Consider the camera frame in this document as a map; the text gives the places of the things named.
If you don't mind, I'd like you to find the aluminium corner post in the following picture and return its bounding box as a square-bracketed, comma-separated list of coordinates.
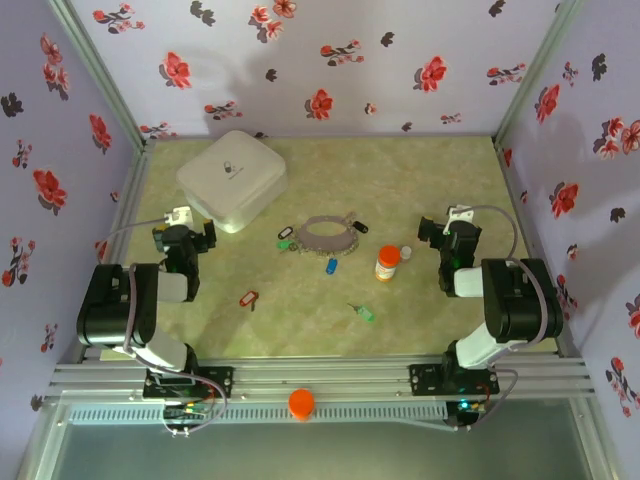
[47, 0, 147, 151]
[492, 0, 586, 144]

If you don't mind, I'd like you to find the light green key tag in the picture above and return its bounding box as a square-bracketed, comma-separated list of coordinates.
[347, 301, 376, 325]

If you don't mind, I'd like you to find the grey slotted cable duct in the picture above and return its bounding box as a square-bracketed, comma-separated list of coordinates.
[67, 402, 449, 426]

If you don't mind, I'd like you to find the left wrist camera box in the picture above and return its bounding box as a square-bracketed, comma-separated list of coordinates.
[163, 205, 194, 227]

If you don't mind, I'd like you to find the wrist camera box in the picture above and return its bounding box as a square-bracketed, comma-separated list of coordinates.
[446, 203, 474, 235]
[163, 205, 194, 227]

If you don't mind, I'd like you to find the aluminium side rail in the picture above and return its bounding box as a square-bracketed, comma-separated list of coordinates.
[492, 139, 584, 359]
[87, 142, 156, 359]

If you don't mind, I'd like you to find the black mount plate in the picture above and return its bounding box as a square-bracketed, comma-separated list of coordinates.
[143, 366, 235, 400]
[408, 363, 501, 396]

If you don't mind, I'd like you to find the grey keyring with chain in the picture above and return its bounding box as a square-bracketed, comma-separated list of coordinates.
[292, 212, 362, 257]

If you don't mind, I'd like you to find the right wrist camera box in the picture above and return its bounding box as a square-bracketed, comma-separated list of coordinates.
[446, 203, 474, 235]

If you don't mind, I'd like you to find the left green circuit board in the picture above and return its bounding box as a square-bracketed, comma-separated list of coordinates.
[163, 402, 211, 422]

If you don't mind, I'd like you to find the base cable loop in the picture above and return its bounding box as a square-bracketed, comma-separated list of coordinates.
[160, 372, 229, 439]
[469, 368, 520, 431]

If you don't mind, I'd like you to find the orange round cap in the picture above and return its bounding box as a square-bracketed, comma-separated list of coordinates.
[288, 388, 316, 424]

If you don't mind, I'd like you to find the left base cable loop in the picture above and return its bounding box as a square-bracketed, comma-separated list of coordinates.
[160, 372, 229, 439]

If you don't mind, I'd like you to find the right black circuit board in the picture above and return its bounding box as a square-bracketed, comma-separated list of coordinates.
[447, 398, 489, 430]

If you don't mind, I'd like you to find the right base cable loop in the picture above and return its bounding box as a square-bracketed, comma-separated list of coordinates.
[469, 368, 520, 431]

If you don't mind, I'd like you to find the white plastic lidded container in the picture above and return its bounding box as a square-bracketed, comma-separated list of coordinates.
[175, 129, 289, 234]

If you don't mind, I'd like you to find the orange pill bottle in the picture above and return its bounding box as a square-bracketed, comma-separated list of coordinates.
[373, 244, 402, 284]

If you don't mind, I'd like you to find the right black mount plate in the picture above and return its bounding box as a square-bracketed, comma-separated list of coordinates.
[408, 363, 501, 396]

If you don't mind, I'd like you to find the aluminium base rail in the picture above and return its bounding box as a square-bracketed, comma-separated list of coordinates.
[48, 355, 597, 401]

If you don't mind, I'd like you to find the left black mount plate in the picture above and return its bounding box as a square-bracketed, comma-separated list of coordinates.
[143, 366, 235, 400]

